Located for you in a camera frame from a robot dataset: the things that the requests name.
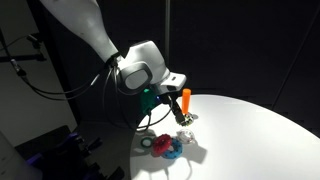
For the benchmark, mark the purple clamp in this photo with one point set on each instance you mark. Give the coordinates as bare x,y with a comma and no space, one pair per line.
72,136

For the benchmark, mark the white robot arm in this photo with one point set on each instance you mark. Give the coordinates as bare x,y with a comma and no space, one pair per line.
86,23

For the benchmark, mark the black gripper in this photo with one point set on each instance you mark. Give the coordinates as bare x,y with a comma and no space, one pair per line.
170,104

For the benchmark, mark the orange post with checkered base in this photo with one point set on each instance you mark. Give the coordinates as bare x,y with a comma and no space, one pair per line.
186,100

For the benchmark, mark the black spring clamp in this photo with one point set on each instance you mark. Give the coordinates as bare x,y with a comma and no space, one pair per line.
91,144

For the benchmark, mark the grey rounded robot base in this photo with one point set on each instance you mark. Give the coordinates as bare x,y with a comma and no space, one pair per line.
13,160

